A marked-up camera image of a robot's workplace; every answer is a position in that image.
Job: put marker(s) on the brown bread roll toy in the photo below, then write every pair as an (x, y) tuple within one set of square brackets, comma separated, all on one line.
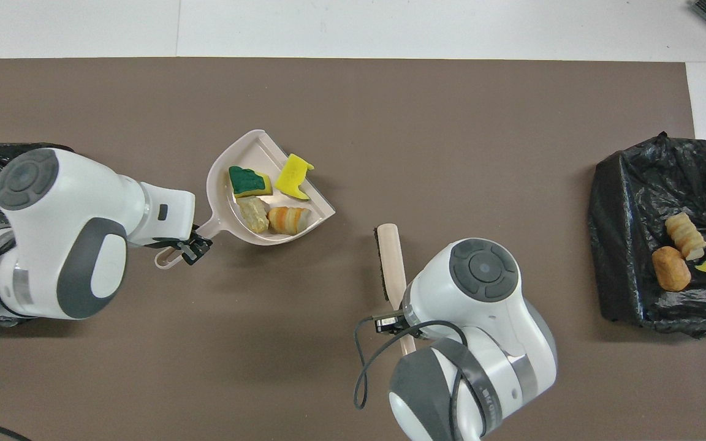
[(671, 268)]

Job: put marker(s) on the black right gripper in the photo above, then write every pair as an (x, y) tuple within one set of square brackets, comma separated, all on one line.
[(390, 323)]

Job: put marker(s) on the pale yellow pastry toy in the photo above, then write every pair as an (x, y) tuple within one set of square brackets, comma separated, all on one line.
[(254, 214)]

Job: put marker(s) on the brown table mat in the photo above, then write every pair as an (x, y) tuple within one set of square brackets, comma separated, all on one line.
[(390, 110)]

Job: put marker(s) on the beige plastic dustpan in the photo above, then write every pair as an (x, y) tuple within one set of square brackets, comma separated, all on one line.
[(249, 153)]

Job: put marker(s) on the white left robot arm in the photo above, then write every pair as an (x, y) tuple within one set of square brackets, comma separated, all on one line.
[(65, 202)]

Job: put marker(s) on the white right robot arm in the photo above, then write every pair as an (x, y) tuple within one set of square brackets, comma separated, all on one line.
[(426, 294)]

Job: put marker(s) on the beige brush with black bristles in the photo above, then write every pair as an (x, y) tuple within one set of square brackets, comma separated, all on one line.
[(393, 257)]

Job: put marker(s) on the large green yellow sponge piece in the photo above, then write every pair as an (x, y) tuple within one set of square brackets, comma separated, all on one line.
[(249, 182)]

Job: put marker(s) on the plain yellow sponge piece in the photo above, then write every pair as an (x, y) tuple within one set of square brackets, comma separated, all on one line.
[(293, 176)]

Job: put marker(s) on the orange striped croissant toy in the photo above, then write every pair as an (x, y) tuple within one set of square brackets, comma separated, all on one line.
[(686, 236)]

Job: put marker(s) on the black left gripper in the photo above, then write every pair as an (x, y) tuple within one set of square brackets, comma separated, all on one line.
[(201, 240)]

